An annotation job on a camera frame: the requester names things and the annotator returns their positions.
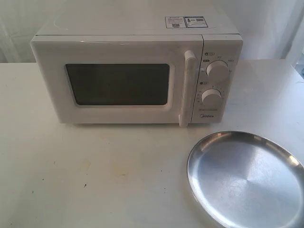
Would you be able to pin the blue white label sticker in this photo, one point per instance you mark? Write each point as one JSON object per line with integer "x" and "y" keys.
{"x": 187, "y": 22}

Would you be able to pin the white microwave door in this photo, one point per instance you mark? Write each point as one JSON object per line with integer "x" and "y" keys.
{"x": 120, "y": 79}

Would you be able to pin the round stainless steel plate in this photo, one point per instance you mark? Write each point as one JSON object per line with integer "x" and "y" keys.
{"x": 242, "y": 180}

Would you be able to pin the upper white control knob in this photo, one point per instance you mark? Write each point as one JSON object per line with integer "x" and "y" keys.
{"x": 218, "y": 70}

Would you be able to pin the white control knob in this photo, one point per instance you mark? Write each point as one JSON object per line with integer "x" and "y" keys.
{"x": 211, "y": 97}
{"x": 218, "y": 70}

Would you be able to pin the white curtain backdrop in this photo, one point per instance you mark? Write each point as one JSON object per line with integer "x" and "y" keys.
{"x": 271, "y": 29}

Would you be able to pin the white microwave oven body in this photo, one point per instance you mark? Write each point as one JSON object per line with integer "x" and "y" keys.
{"x": 221, "y": 39}

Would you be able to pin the lower white control knob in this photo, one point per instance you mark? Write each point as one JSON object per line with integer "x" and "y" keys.
{"x": 211, "y": 97}

